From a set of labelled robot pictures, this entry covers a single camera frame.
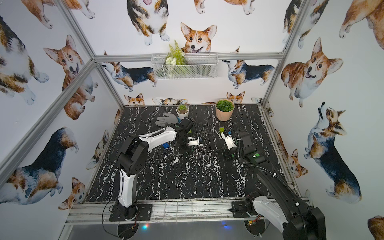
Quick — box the blue lego brick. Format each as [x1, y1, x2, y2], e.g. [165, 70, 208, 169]
[162, 143, 170, 149]

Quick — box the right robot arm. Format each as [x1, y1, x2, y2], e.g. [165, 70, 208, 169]
[219, 132, 327, 240]

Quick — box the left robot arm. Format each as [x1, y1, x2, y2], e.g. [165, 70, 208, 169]
[117, 117, 199, 211]

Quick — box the small white plant pot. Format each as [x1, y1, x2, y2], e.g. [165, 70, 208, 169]
[177, 105, 189, 120]

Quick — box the grey work glove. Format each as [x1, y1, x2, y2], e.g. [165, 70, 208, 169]
[155, 114, 179, 127]

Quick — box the large beige plant pot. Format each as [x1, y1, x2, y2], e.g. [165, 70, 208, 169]
[216, 99, 235, 122]

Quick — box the fern in basket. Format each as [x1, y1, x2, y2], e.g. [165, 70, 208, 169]
[165, 41, 187, 78]

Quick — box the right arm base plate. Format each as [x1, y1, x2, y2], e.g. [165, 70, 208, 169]
[229, 200, 259, 219]

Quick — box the white wire basket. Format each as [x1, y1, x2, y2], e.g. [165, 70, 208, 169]
[151, 53, 219, 80]

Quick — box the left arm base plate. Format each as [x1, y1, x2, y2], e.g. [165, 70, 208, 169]
[109, 203, 153, 222]

